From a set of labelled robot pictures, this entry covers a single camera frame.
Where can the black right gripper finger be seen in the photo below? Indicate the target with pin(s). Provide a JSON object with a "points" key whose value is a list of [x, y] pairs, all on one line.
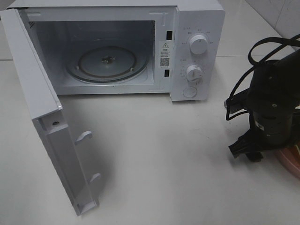
{"points": [[254, 156]]}

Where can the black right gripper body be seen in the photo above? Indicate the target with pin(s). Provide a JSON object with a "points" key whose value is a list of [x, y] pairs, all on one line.
{"points": [[265, 134]]}

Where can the pink round plate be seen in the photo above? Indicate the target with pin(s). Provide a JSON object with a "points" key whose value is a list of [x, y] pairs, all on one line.
{"points": [[290, 159]]}

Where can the white timer knob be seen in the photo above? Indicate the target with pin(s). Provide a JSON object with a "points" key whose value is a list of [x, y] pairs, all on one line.
{"points": [[193, 73]]}

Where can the white microwave door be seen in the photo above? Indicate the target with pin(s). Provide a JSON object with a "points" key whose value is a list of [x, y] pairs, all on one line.
{"points": [[45, 108]]}

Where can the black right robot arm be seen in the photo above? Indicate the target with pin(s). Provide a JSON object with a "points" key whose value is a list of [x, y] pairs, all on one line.
{"points": [[272, 102]]}

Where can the round door release button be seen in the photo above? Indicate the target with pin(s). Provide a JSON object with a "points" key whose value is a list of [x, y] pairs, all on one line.
{"points": [[190, 92]]}

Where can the white upper power knob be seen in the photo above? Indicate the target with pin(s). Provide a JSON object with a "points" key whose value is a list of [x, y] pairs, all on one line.
{"points": [[198, 44]]}

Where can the white microwave oven body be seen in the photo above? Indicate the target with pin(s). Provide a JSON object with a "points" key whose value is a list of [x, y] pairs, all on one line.
{"points": [[63, 25]]}

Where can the white warning label sticker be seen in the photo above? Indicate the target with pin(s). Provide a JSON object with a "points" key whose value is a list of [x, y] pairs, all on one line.
{"points": [[165, 51]]}

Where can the glass microwave turntable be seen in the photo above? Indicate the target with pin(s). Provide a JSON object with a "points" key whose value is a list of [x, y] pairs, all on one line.
{"points": [[108, 61]]}

